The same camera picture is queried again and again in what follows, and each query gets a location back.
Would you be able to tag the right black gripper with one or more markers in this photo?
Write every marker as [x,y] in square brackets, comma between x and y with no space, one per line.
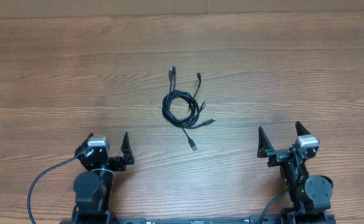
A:
[278,156]

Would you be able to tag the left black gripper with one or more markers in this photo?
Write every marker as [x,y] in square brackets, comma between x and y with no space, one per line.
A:
[120,163]

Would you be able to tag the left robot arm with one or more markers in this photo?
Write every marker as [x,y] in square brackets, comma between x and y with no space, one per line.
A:
[93,188]

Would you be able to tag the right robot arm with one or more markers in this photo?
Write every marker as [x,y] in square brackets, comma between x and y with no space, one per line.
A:
[310,195]

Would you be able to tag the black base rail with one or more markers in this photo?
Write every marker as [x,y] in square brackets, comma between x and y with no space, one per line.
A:
[252,219]

